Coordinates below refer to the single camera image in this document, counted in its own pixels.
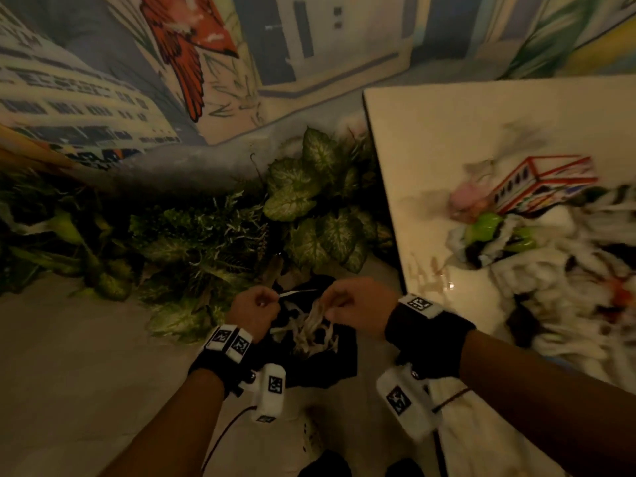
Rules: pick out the person's right hand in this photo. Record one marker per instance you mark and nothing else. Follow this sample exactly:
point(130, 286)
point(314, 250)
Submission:
point(365, 307)

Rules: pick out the person's left hand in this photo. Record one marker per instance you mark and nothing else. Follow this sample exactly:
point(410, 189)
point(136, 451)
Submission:
point(251, 312)

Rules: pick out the person's right fingers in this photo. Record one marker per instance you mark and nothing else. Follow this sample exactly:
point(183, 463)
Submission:
point(332, 297)

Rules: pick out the person's left fingers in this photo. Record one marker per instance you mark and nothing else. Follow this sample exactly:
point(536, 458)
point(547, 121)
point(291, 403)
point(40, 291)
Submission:
point(268, 299)

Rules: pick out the black trash bag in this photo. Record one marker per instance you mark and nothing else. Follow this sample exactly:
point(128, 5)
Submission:
point(328, 362)

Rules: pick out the person's left forearm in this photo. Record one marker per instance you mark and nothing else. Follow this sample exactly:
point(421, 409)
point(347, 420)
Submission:
point(169, 432)

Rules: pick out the person's right forearm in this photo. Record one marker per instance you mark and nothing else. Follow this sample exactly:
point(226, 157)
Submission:
point(551, 397)

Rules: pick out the crumpled white paper waste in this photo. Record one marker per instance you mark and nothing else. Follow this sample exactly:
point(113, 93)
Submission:
point(310, 325)

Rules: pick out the green fern foliage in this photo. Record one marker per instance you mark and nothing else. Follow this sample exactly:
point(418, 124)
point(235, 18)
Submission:
point(198, 258)

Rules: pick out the variegated broad leaf plant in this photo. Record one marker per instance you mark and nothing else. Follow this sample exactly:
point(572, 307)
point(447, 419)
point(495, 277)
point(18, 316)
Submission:
point(318, 193)

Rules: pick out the white perforated object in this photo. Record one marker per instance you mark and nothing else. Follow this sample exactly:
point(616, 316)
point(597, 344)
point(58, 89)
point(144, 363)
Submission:
point(312, 434)

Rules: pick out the pink crumpled wrapper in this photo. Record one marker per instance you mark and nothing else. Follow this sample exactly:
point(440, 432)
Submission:
point(467, 198)

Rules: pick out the bright green plastic piece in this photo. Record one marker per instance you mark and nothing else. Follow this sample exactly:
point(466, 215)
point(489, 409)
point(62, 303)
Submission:
point(521, 240)
point(484, 226)

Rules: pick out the person's black shoe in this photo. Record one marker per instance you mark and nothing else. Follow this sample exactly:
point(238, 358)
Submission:
point(405, 469)
point(325, 465)

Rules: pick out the dark green leafy plant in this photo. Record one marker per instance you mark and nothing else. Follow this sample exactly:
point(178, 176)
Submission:
point(54, 243)

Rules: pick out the red and white carton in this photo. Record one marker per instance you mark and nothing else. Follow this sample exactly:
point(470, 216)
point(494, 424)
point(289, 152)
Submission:
point(539, 186)

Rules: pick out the pile of white tissue waste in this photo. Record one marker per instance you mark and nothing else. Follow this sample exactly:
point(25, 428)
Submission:
point(571, 293)

